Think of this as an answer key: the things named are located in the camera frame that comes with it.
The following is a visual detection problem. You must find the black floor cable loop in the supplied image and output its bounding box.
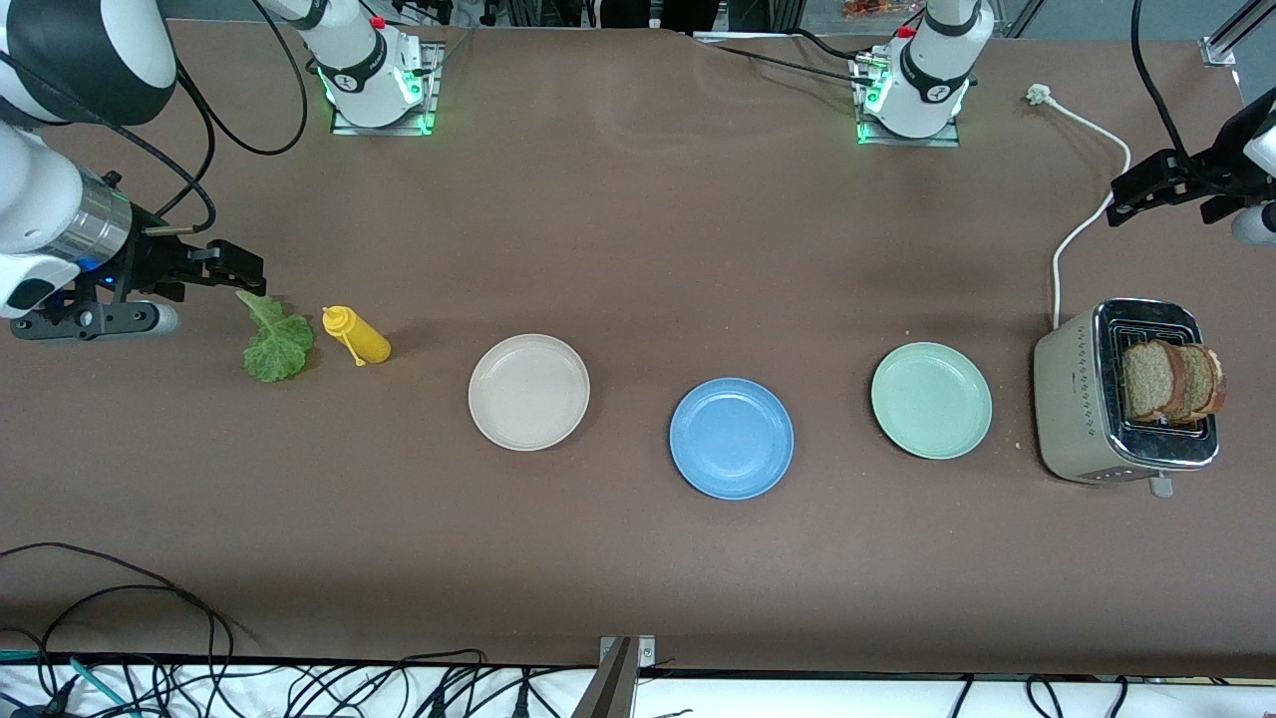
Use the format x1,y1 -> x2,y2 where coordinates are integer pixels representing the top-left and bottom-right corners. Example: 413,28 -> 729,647
0,542 -> 236,718
38,584 -> 218,718

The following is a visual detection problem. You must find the green lettuce leaf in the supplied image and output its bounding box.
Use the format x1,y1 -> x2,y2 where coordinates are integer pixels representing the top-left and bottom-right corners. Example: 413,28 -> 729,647
235,290 -> 316,383

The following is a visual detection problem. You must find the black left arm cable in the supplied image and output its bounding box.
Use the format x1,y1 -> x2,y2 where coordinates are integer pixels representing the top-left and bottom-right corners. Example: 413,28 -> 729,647
1129,0 -> 1192,166

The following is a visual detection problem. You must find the aluminium profile corner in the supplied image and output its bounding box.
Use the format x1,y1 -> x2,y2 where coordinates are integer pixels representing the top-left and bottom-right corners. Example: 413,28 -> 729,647
1201,0 -> 1276,67

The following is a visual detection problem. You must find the blue plate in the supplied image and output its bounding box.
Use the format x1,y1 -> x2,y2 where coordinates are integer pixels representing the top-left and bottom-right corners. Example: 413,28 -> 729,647
669,377 -> 796,501

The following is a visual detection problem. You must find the yellow mustard squeeze bottle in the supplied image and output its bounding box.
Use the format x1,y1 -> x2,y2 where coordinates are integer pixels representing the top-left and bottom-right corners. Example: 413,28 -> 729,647
321,305 -> 393,367

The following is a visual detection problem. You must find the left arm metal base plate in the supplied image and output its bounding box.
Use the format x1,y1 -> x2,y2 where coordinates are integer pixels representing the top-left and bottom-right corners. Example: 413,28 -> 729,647
855,50 -> 963,149

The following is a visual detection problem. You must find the metal frame bracket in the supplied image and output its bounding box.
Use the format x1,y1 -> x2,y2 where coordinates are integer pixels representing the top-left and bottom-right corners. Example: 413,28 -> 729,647
573,635 -> 657,718

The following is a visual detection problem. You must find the white plate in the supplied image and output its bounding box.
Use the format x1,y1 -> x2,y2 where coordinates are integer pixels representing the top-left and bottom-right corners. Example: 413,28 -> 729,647
468,333 -> 591,453

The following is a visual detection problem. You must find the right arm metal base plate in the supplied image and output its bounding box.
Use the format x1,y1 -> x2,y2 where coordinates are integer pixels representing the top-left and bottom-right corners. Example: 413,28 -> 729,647
331,40 -> 445,138

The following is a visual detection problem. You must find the white toaster power cable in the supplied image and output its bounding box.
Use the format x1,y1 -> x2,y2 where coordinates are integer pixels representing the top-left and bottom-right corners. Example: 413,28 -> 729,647
1026,84 -> 1133,332

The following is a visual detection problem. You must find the green plate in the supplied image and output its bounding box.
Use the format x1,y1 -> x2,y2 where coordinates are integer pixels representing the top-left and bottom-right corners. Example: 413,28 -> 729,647
870,341 -> 994,461

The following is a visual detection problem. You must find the brown bread slice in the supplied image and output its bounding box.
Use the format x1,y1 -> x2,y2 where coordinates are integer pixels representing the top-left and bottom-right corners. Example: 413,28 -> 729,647
1182,344 -> 1228,416
1121,339 -> 1189,425

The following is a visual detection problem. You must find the beige chrome toaster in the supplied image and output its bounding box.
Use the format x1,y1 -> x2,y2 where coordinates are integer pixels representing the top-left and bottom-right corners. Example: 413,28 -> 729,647
1033,297 -> 1221,498

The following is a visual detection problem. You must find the teal cable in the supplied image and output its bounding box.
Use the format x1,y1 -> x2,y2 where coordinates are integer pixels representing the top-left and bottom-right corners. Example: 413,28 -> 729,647
0,648 -> 141,718

